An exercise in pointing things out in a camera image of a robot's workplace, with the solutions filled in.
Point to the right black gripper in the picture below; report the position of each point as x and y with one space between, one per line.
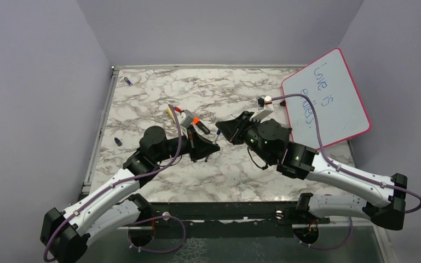
229 127

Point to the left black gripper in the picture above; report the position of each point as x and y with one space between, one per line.
202 147

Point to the thin white blue pen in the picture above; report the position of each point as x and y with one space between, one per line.
216 137

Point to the yellow marker pen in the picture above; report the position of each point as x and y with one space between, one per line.
170 111

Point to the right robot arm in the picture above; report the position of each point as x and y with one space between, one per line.
381 199

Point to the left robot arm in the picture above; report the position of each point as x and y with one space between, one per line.
67 234

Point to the orange capped black highlighter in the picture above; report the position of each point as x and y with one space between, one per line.
197 122

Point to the dark blue cap near edge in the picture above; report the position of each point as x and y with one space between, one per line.
118 141

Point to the blue cap far corner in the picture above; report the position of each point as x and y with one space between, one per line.
127 81

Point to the pink framed whiteboard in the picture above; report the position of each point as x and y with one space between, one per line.
324 105

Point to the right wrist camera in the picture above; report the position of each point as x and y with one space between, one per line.
265 108

